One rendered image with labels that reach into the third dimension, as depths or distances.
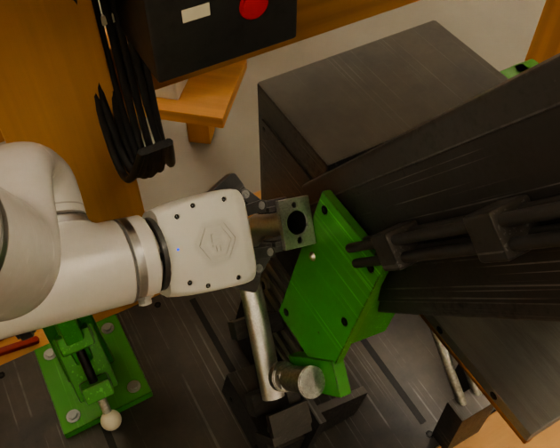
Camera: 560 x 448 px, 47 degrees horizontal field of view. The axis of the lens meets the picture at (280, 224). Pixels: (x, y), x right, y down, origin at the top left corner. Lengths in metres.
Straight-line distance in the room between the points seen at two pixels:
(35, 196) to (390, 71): 0.55
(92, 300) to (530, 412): 0.46
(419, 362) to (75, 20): 0.67
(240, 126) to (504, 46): 1.32
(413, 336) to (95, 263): 0.58
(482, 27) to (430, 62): 2.42
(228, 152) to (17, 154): 2.04
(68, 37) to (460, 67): 0.51
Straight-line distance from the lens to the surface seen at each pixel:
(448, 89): 0.89
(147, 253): 0.61
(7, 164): 0.53
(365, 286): 0.67
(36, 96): 0.80
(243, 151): 2.55
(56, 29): 0.76
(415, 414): 0.98
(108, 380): 0.90
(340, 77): 0.89
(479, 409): 0.88
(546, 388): 0.78
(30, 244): 0.41
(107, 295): 0.61
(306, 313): 0.78
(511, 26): 3.40
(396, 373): 1.00
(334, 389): 0.77
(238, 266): 0.67
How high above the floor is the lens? 1.78
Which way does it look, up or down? 51 degrees down
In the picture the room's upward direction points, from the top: straight up
